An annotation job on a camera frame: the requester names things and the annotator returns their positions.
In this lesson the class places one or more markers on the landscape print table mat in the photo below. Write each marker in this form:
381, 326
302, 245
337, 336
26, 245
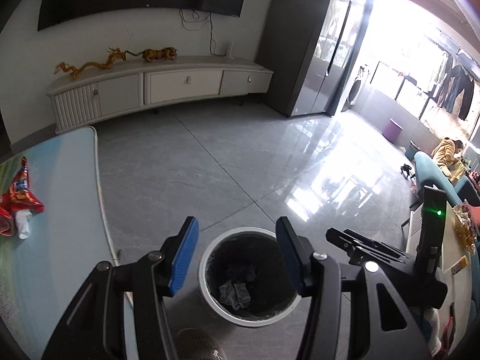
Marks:
41, 274

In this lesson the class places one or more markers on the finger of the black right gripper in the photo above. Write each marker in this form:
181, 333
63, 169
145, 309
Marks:
360, 241

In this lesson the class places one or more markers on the purple stool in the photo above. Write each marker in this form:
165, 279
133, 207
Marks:
392, 131

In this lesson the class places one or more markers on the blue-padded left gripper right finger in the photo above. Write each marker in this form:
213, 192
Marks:
382, 326

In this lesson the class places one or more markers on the grey tall refrigerator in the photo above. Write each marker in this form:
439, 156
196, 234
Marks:
306, 44

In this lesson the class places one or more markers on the white low tv cabinet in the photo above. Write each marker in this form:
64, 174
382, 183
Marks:
138, 86

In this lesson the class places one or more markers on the red orange chip bag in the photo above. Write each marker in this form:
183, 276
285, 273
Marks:
21, 196

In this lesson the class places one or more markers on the person in yellow clothes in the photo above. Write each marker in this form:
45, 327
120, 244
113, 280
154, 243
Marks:
444, 155

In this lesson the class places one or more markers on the pink red snack wrapper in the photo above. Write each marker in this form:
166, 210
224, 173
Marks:
7, 222

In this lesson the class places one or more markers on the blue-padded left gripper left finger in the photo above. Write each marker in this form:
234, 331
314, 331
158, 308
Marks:
93, 325

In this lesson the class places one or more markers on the black tracker box green led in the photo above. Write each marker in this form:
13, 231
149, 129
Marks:
433, 218

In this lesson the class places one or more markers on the golden dragon figurine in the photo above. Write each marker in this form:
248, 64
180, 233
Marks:
74, 72

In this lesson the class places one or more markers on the white crumpled plastic bag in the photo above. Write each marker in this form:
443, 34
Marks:
22, 218

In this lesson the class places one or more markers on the golden tiger figurine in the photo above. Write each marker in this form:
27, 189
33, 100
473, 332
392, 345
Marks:
151, 55

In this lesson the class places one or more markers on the white washing machine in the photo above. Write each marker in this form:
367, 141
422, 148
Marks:
355, 90

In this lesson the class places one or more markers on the white round trash bin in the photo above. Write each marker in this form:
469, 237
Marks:
243, 279

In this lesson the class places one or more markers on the white power strip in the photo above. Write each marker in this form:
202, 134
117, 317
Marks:
229, 52

